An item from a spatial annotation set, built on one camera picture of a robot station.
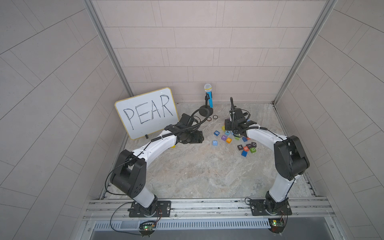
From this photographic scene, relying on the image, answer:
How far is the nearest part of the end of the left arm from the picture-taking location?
610 millimetres

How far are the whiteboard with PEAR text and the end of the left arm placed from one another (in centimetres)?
28

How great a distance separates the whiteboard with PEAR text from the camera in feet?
2.87
